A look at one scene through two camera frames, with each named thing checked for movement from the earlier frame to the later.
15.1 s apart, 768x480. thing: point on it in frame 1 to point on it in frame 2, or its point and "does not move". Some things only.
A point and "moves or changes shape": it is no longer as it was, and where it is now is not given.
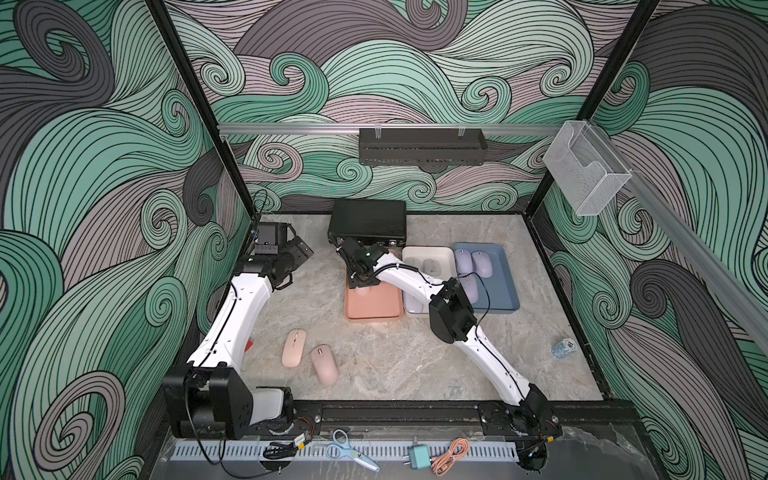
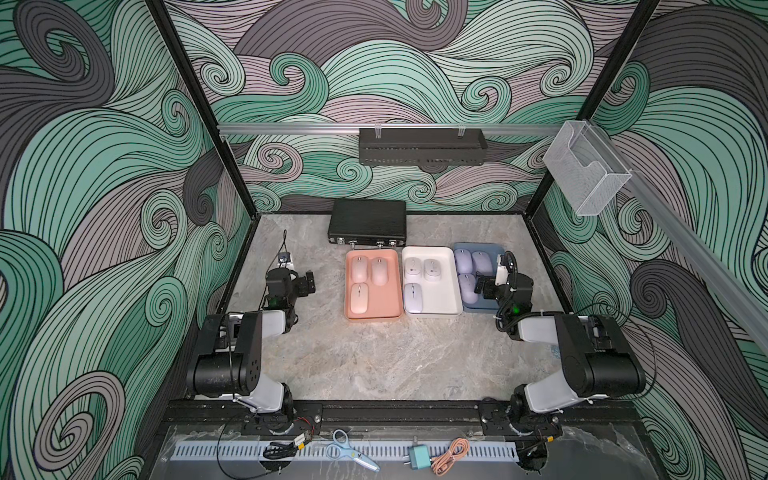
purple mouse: x=471 y=286 does not move
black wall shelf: x=422 y=146 does not move
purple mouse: x=482 y=263 does not move
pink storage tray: x=378 y=302 does not move
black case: x=383 y=221 does not move
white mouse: x=431 y=267 does not move
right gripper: x=351 y=281 to x=488 y=283
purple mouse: x=464 y=261 does not move
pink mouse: x=324 y=364 moves or changes shape
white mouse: x=412 y=304 does not move
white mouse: x=413 y=261 does not move
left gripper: x=298 y=252 to x=301 y=289
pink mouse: x=363 y=291 moves or changes shape
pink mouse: x=294 y=347 to x=359 y=298
